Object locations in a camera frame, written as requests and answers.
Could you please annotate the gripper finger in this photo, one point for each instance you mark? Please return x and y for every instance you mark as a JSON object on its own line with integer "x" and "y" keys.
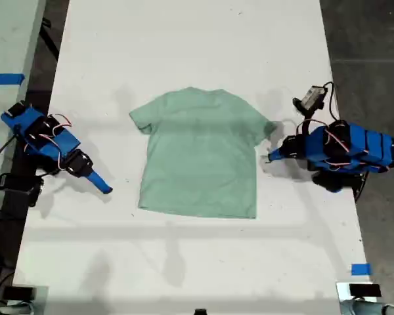
{"x": 277, "y": 153}
{"x": 98, "y": 185}
{"x": 101, "y": 181}
{"x": 275, "y": 159}

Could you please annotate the pale green T-shirt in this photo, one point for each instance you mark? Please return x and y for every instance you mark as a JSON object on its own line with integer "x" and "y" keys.
{"x": 200, "y": 157}

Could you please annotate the blue and black arm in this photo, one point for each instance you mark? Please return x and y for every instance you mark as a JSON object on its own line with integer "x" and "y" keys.
{"x": 42, "y": 134}
{"x": 354, "y": 144}

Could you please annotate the long blue tape strip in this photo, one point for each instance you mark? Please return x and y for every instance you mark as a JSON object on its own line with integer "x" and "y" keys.
{"x": 3, "y": 78}

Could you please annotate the black metal bar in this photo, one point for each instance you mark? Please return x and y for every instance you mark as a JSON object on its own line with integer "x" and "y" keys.
{"x": 51, "y": 41}

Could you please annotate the small black box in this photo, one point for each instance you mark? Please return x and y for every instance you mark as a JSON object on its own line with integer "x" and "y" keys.
{"x": 18, "y": 292}
{"x": 364, "y": 290}

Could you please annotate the blue tape square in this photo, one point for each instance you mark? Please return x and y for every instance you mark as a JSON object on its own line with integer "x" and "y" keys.
{"x": 361, "y": 269}

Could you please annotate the pale side table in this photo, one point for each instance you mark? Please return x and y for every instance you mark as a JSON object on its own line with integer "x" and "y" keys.
{"x": 6, "y": 39}

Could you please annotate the small black round object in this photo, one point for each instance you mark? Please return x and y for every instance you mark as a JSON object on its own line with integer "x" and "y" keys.
{"x": 200, "y": 312}

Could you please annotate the camera black stalk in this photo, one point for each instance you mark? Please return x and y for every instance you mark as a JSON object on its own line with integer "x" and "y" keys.
{"x": 304, "y": 119}

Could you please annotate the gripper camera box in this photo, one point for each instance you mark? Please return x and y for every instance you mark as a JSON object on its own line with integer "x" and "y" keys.
{"x": 19, "y": 197}
{"x": 310, "y": 98}

